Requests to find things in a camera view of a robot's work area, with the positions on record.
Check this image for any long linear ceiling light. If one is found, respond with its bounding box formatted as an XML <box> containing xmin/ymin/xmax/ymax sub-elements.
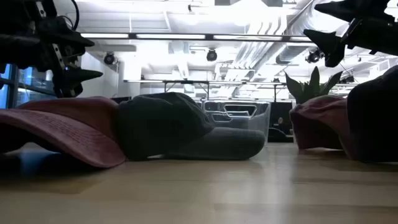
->
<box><xmin>80</xmin><ymin>32</ymin><xmax>312</xmax><ymax>43</ymax></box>

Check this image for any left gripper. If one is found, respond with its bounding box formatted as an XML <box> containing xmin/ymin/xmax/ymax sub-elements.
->
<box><xmin>0</xmin><ymin>0</ymin><xmax>104</xmax><ymax>98</ymax></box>

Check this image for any dark grey baseball cap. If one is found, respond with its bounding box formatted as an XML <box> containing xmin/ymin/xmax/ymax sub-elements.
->
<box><xmin>117</xmin><ymin>91</ymin><xmax>267</xmax><ymax>162</ymax></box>
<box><xmin>346</xmin><ymin>64</ymin><xmax>398</xmax><ymax>163</ymax></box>

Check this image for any large office window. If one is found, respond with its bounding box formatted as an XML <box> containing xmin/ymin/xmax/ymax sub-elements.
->
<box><xmin>0</xmin><ymin>63</ymin><xmax>57</xmax><ymax>110</ymax></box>

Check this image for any green leafy plant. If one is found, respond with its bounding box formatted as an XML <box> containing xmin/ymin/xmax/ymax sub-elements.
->
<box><xmin>285</xmin><ymin>66</ymin><xmax>344</xmax><ymax>105</ymax></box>

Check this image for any black ceiling spotlight cluster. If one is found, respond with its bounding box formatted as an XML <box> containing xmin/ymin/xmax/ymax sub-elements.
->
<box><xmin>305</xmin><ymin>49</ymin><xmax>325</xmax><ymax>64</ymax></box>

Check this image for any maroon corduroy baseball cap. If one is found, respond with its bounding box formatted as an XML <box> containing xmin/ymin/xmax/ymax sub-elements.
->
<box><xmin>0</xmin><ymin>96</ymin><xmax>127</xmax><ymax>169</ymax></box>
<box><xmin>289</xmin><ymin>95</ymin><xmax>358</xmax><ymax>160</ymax></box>

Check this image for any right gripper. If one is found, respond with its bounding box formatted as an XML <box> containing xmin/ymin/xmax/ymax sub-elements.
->
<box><xmin>303</xmin><ymin>0</ymin><xmax>398</xmax><ymax>68</ymax></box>

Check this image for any clear plastic bin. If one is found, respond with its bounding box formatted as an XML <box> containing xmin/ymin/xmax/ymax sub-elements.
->
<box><xmin>201</xmin><ymin>99</ymin><xmax>272</xmax><ymax>146</ymax></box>

